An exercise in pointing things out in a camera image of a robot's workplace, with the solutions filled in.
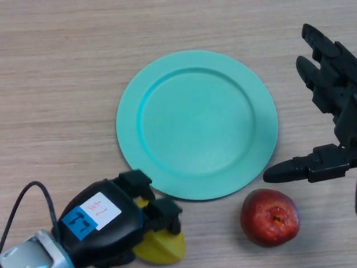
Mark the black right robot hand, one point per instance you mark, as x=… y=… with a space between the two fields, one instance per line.
x=346 y=120

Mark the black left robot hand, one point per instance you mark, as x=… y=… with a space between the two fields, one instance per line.
x=111 y=229

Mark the yellow starfruit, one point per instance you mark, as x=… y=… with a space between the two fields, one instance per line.
x=164 y=248

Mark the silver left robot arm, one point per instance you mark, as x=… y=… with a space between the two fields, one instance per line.
x=30 y=251

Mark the teal round plate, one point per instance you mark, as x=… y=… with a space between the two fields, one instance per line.
x=196 y=125

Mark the red apple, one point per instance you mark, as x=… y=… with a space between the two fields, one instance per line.
x=269 y=220

